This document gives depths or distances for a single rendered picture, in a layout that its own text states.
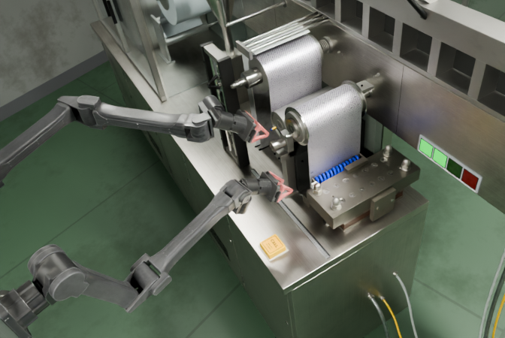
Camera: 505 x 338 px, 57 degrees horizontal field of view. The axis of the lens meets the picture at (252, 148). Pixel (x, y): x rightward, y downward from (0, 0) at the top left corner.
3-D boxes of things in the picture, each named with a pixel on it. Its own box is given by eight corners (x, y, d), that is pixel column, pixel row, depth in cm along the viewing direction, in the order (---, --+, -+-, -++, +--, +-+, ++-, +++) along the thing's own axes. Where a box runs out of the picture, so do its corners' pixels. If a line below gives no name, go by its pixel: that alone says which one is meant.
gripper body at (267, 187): (274, 202, 161) (258, 203, 157) (260, 185, 168) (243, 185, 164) (282, 187, 159) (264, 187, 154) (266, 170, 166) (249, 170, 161)
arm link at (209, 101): (198, 144, 143) (194, 124, 136) (185, 122, 150) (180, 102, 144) (233, 131, 146) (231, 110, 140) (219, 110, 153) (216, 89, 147)
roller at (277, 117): (271, 130, 183) (268, 106, 175) (324, 104, 191) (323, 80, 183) (288, 146, 175) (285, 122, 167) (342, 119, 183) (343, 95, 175)
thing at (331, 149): (309, 179, 174) (306, 143, 161) (358, 152, 180) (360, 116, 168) (309, 179, 173) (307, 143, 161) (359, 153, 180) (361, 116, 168)
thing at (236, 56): (220, 98, 241) (198, -7, 202) (243, 88, 245) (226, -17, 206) (233, 110, 231) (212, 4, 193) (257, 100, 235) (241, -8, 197)
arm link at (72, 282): (136, 320, 135) (115, 297, 139) (168, 283, 138) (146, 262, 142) (44, 299, 96) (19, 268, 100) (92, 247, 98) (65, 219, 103)
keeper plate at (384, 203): (369, 218, 171) (370, 198, 164) (390, 206, 174) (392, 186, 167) (373, 222, 169) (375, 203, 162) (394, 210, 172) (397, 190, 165)
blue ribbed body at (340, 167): (312, 182, 174) (312, 176, 172) (358, 158, 181) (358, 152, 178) (318, 188, 172) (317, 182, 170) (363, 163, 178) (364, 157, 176)
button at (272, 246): (260, 246, 169) (258, 242, 168) (276, 237, 171) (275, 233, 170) (270, 259, 165) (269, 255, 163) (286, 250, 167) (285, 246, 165)
